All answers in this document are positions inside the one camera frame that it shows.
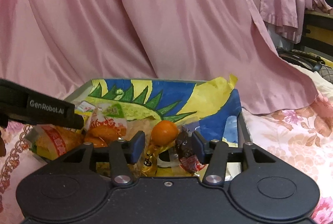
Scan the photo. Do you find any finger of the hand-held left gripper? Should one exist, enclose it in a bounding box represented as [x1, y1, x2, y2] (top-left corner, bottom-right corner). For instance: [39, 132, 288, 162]
[66, 112, 84, 129]

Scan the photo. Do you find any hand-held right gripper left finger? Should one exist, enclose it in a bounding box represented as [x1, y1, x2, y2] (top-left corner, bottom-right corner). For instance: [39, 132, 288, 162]
[56, 130, 145, 187]

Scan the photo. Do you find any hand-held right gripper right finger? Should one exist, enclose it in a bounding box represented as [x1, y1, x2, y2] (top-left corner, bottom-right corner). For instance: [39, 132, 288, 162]
[191, 131, 277, 187]

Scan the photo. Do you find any dark brown snack packet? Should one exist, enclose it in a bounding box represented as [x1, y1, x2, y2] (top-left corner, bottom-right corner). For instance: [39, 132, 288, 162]
[175, 126, 209, 175]

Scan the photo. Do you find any yellow snack packet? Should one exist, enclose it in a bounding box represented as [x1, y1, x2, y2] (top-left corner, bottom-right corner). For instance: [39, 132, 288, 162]
[138, 141, 183, 178]

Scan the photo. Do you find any clear cracker packet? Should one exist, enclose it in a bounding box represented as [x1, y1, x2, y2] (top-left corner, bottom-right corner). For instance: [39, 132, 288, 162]
[126, 119, 157, 144]

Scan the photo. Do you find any small orange fruit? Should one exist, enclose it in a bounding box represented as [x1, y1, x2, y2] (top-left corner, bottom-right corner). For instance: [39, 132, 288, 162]
[151, 120, 179, 145]

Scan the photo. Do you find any white green snack packet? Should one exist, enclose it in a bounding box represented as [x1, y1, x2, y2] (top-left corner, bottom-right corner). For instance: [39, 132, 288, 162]
[75, 100, 129, 148]

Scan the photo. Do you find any orange snack packet red label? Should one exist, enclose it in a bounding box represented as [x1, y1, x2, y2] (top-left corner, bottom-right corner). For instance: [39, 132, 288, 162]
[25, 124, 108, 162]

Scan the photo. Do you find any grey cardboard box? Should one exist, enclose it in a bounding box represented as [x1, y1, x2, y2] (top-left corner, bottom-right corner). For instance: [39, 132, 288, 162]
[64, 78, 253, 180]

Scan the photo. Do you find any blue yellow painted paper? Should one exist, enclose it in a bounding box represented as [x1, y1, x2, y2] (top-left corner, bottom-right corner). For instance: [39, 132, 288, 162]
[75, 74, 241, 146]

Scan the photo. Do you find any pink floral bedsheet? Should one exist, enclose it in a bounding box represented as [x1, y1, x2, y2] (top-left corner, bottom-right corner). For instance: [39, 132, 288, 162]
[0, 94, 333, 224]

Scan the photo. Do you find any large pink satin curtain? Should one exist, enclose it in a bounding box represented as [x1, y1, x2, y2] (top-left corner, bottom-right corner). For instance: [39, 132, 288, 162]
[0, 0, 319, 131]

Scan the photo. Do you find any black bag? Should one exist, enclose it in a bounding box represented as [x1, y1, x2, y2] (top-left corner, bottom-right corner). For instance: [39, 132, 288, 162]
[276, 48, 326, 71]

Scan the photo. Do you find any grey mesh pouch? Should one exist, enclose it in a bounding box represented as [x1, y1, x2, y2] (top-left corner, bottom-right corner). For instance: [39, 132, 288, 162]
[319, 64, 333, 83]

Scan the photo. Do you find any black desk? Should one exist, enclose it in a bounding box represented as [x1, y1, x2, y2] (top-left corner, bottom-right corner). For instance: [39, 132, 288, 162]
[302, 9, 333, 45]

